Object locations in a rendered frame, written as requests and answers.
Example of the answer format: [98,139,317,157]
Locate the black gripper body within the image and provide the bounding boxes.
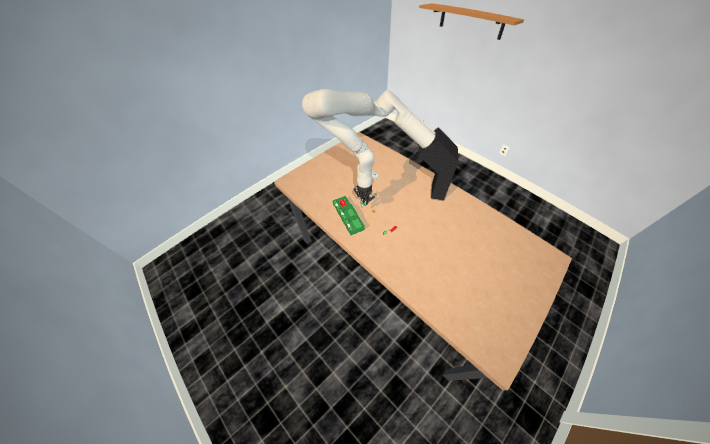
[357,184,373,196]

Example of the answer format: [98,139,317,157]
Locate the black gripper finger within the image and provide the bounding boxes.
[364,191,377,205]
[354,186,365,204]

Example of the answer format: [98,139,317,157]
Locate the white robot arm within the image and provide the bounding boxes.
[302,89,435,188]

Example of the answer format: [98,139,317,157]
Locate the green bins with labels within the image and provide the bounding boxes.
[332,196,365,235]

